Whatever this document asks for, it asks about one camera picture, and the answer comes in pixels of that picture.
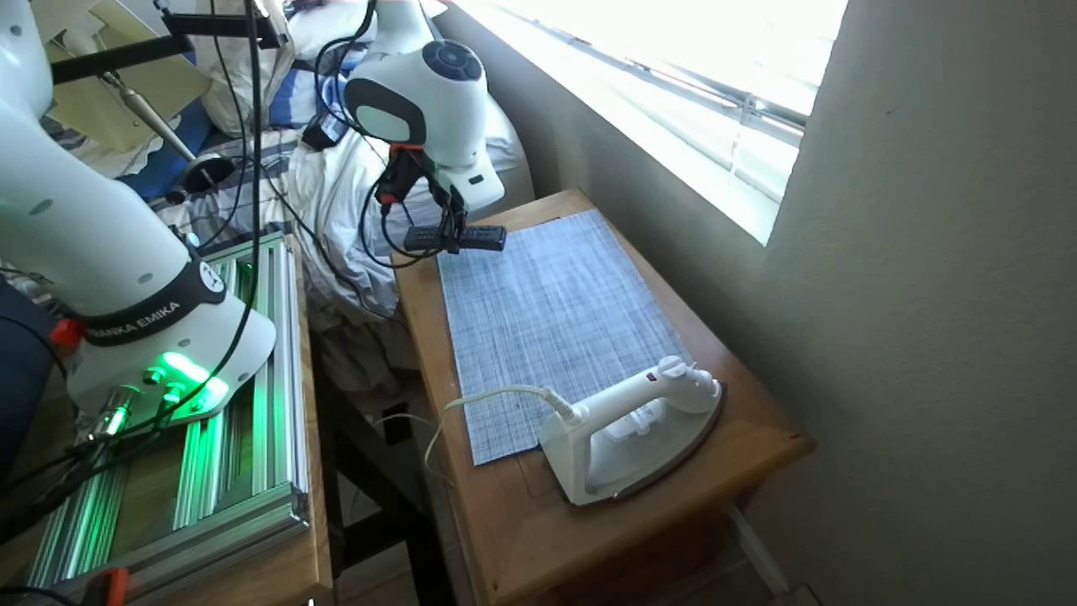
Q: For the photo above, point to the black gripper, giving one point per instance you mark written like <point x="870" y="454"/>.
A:
<point x="448" y="199"/>

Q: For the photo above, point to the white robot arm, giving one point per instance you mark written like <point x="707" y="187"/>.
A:
<point x="161" y="342"/>

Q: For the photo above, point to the grey woven placemat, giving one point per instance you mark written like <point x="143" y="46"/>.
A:
<point x="558" y="307"/>

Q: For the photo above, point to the white clothes iron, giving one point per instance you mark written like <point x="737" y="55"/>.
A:
<point x="629" y="433"/>

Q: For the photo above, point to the wooden side table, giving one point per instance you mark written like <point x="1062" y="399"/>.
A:
<point x="520" y="545"/>

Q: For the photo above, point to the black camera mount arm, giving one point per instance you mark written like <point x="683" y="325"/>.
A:
<point x="181" y="29"/>

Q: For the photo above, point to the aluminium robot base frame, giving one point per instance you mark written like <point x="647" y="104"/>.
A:
<point x="218" y="512"/>

